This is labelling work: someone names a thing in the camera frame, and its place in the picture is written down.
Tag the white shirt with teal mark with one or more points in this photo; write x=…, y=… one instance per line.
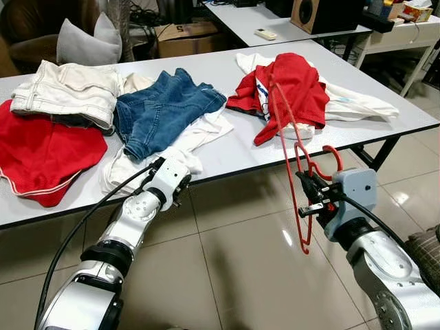
x=364, y=106

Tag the red shirt with white trim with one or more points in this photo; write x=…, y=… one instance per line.
x=41, y=151

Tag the wooden speaker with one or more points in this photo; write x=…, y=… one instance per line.
x=323, y=20

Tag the red shirt with white print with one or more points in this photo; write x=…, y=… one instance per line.
x=302, y=89

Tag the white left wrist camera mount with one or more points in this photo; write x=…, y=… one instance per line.
x=168, y=175

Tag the wicker chair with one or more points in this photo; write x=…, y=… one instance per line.
x=426, y=254

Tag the white shirt with black print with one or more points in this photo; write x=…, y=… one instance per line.
x=199, y=137

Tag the white side table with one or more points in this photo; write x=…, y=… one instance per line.
x=405, y=34

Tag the red plastic hanger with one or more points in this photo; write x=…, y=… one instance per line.
x=306, y=249

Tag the cardboard box with black number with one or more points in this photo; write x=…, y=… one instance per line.
x=189, y=42

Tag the white remote control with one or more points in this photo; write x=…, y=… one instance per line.
x=265, y=34

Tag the white desk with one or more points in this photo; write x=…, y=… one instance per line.
x=240, y=17

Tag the white table with black frame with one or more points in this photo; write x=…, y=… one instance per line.
x=234, y=158

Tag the tissue box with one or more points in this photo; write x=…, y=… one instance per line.
x=418, y=12

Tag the grey pillow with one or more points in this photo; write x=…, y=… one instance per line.
x=79, y=45
x=110, y=34

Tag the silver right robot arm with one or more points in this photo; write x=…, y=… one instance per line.
x=392, y=282

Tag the brown sofa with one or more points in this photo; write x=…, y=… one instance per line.
x=27, y=27

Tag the cream shorts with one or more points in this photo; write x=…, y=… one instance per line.
x=69, y=89

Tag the blue denim jeans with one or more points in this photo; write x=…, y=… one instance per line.
x=165, y=110

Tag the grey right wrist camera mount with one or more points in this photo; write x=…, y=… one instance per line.
x=354, y=192

